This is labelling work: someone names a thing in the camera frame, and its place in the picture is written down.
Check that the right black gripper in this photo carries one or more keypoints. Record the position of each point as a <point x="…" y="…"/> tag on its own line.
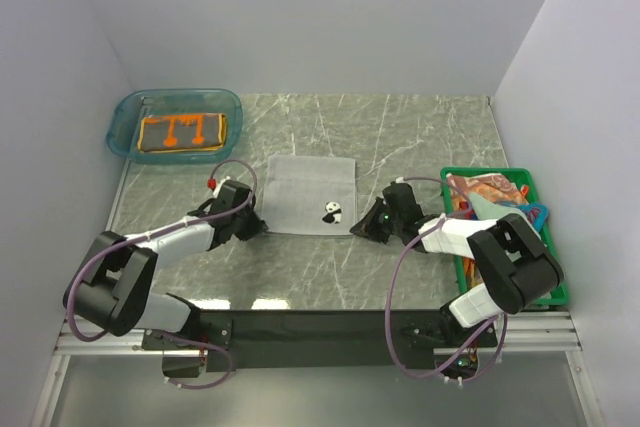
<point x="368" y="226"/>

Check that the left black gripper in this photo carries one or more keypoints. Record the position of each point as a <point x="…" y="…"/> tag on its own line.
<point x="256" y="225"/>

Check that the orange and grey towel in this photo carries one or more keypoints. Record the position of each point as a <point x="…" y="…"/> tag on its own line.
<point x="193" y="132"/>

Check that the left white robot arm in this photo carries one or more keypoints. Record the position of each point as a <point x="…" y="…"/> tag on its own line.
<point x="111" y="291"/>

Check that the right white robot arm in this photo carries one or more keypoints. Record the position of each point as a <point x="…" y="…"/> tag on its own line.
<point x="515" y="265"/>

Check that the green plastic tray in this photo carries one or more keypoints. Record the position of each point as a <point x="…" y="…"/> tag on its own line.
<point x="519" y="177"/>

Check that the pale green towel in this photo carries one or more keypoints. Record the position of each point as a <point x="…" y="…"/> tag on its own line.
<point x="487" y="210"/>

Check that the brown patterned towel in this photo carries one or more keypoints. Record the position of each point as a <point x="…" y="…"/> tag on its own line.
<point x="494" y="187"/>

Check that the red and blue cloth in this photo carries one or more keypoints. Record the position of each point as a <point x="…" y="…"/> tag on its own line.
<point x="536" y="213"/>

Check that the teal transparent plastic bin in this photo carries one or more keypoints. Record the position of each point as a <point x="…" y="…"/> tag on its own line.
<point x="124" y="132"/>

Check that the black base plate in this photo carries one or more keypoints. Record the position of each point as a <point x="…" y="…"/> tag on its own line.
<point x="328" y="338"/>

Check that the aluminium rail frame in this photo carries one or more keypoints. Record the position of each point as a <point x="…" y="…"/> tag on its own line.
<point x="540" y="380"/>

